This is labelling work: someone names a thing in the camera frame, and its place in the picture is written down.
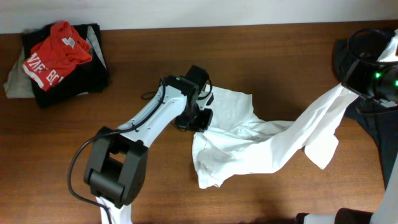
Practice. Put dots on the white t-shirt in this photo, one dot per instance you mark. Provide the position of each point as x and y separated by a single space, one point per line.
237 142

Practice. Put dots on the dark garment at right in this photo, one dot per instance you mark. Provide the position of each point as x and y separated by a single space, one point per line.
377 47

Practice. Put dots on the grey folded garment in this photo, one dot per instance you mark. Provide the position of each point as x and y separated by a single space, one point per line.
18 84

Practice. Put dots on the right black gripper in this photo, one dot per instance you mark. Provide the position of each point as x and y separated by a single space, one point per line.
353 81

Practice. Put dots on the red printed t-shirt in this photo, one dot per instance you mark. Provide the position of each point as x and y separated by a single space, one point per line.
57 56

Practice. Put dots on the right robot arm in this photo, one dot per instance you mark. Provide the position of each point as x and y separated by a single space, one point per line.
386 213

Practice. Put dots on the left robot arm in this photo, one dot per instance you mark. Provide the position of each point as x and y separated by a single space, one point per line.
116 167

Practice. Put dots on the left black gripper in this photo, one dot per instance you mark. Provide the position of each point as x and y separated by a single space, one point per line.
200 125

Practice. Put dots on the black folded garment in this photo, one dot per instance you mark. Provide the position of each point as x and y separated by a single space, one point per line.
91 77

